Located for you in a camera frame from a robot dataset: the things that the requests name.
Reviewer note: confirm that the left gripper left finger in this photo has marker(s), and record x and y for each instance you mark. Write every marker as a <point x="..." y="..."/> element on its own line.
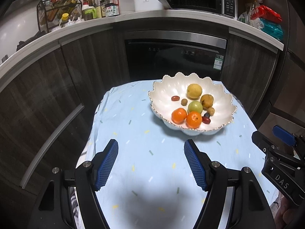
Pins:
<point x="90" y="177"/>

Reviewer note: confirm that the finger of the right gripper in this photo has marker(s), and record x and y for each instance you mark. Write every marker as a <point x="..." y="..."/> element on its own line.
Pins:
<point x="284" y="136"/>
<point x="263" y="143"/>

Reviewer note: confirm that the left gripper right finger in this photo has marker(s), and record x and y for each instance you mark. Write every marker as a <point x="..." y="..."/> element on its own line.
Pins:
<point x="211" y="176"/>

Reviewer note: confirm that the red jujube front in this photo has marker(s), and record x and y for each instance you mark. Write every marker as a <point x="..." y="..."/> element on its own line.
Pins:
<point x="206" y="120"/>

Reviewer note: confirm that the red jujube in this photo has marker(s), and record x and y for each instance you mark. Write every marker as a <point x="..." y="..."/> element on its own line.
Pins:
<point x="206" y="120"/>
<point x="175" y="98"/>

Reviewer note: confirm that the orange mandarin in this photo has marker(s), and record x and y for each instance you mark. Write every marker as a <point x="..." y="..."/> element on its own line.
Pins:
<point x="178" y="116"/>
<point x="194" y="120"/>

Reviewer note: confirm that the small brown kiwi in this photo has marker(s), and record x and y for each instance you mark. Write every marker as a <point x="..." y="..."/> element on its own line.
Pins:
<point x="211" y="111"/>
<point x="184" y="102"/>

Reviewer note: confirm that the green apple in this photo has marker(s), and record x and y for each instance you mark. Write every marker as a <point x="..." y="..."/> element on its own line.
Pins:
<point x="195" y="106"/>

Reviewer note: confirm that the yellow brown mango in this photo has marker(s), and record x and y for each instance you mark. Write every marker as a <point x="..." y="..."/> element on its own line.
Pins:
<point x="207" y="101"/>

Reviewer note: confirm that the yellow lemon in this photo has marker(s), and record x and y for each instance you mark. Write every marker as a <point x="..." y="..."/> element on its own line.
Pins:
<point x="194" y="91"/>

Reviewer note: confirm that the right hand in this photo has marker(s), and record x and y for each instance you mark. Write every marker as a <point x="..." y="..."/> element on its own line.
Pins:
<point x="286" y="215"/>

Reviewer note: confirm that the light blue patterned tablecloth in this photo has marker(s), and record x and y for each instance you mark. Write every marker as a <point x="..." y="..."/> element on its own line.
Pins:
<point x="151" y="184"/>

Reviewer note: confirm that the white scalloped ceramic bowl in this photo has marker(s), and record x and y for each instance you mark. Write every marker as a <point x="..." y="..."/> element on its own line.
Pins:
<point x="162" y="105"/>

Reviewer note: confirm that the dark wood cabinet door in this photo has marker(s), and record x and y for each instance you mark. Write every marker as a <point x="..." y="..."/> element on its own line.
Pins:
<point x="57" y="94"/>

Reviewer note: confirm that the teal snack bag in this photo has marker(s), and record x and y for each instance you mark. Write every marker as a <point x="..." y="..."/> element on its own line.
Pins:
<point x="272" y="29"/>

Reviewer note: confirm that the red snack bag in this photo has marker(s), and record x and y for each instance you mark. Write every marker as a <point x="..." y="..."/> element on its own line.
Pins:
<point x="266" y="13"/>

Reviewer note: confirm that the black built-in dishwasher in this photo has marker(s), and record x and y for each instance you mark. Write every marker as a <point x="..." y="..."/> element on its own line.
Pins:
<point x="155" y="53"/>

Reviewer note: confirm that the yellow capped bottle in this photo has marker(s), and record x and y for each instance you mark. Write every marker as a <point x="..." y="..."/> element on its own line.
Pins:
<point x="64" y="18"/>

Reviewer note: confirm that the green lidded container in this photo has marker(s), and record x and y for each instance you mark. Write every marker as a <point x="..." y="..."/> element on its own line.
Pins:
<point x="88" y="12"/>

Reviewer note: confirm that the large soy sauce bottle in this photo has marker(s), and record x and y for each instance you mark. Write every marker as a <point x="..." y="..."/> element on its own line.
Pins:
<point x="111" y="8"/>

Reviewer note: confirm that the white round appliance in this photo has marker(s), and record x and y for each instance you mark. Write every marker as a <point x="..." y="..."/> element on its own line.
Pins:
<point x="147" y="5"/>

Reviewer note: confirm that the silver cabinet handle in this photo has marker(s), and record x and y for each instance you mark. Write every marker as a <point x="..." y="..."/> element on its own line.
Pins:
<point x="48" y="143"/>

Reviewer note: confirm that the black wire spice rack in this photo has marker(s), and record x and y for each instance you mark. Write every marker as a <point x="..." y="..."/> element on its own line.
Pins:
<point x="49" y="13"/>

